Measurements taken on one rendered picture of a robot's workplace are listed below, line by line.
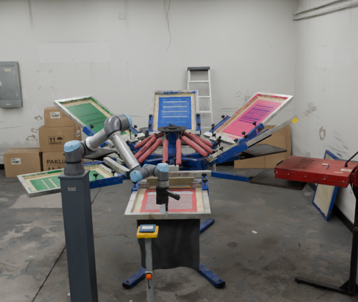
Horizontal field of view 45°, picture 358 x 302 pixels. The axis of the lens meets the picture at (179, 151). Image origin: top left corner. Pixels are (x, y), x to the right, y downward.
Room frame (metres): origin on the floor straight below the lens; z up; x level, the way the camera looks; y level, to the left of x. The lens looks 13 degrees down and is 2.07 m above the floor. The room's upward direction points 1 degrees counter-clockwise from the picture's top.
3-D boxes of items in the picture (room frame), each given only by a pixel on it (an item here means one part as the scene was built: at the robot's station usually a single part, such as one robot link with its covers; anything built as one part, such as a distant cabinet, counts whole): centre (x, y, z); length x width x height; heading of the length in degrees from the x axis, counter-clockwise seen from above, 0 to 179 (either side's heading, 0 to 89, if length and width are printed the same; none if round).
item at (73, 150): (3.03, 0.77, 1.37); 0.13 x 0.12 x 0.14; 145
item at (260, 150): (4.48, -0.53, 0.91); 1.34 x 0.40 x 0.08; 119
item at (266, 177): (3.81, -0.51, 0.91); 1.34 x 0.40 x 0.08; 59
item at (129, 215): (3.10, 0.08, 0.97); 0.79 x 0.58 x 0.04; 179
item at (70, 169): (3.02, 0.77, 1.25); 0.15 x 0.15 x 0.10
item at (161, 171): (2.73, 0.11, 1.28); 0.09 x 0.08 x 0.11; 55
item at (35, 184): (3.72, 0.85, 1.05); 1.08 x 0.61 x 0.23; 119
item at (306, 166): (3.42, -1.16, 1.06); 0.61 x 0.46 x 0.12; 59
